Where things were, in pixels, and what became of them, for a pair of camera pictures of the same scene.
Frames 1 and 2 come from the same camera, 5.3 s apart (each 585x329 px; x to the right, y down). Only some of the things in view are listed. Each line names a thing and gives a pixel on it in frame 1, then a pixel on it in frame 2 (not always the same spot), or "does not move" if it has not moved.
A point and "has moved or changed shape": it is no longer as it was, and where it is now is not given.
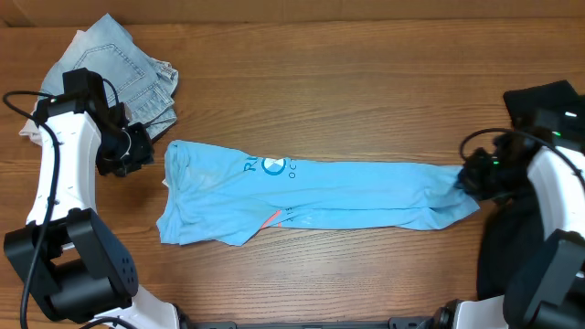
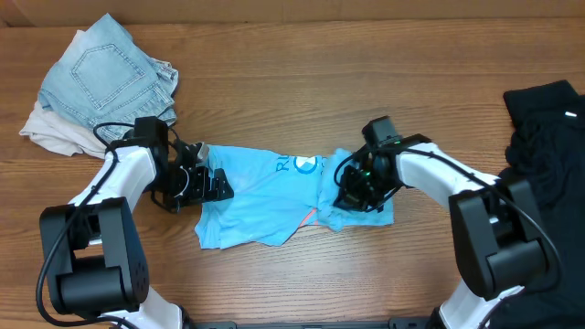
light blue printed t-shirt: x=216 y=195 has moved or changed shape
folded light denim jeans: x=129 y=75 does not move
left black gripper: x=132 y=149 -> x=204 y=184
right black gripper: x=473 y=175 -> x=352 y=193
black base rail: x=394 y=323 does not move
